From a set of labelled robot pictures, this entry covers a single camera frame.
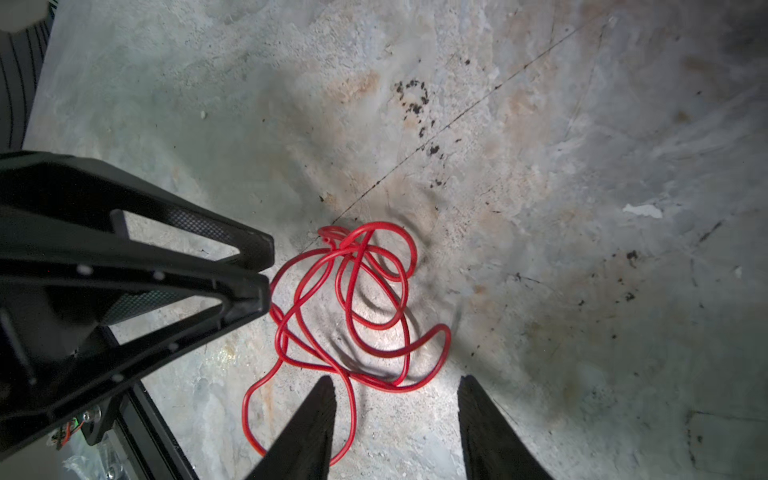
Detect red black white cables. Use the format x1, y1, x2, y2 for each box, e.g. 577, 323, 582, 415
241, 220, 453, 468

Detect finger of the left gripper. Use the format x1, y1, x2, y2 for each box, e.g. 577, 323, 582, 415
1, 206, 272, 457
1, 151, 275, 272

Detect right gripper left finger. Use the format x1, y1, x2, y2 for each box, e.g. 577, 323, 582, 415
246, 376, 337, 480

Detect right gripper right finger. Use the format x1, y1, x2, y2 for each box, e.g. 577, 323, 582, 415
457, 375, 552, 480

